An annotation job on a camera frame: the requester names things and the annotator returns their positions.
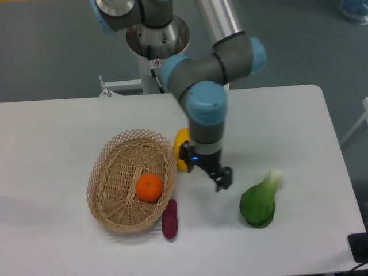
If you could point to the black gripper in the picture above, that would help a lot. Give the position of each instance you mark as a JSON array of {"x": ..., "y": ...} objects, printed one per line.
[{"x": 210, "y": 163}]

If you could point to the orange fruit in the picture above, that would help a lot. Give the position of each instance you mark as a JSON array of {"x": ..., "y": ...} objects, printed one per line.
[{"x": 149, "y": 187}]

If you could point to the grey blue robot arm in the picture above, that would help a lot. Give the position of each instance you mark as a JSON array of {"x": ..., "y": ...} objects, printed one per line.
[{"x": 197, "y": 85}]

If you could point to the woven wicker basket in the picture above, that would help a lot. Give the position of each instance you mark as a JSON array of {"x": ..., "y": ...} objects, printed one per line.
[{"x": 111, "y": 192}]

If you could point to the purple sweet potato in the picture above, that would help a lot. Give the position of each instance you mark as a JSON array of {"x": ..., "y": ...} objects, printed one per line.
[{"x": 170, "y": 220}]

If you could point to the green bok choy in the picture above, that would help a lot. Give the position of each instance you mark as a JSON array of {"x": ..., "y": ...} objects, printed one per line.
[{"x": 257, "y": 205}]

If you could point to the black device at edge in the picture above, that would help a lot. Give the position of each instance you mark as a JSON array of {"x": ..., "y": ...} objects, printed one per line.
[{"x": 358, "y": 246}]

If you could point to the blue plastic bag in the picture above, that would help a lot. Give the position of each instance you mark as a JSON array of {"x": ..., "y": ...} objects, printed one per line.
[{"x": 355, "y": 11}]

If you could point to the white frame at right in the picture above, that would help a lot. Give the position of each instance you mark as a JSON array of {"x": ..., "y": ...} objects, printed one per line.
[{"x": 356, "y": 130}]

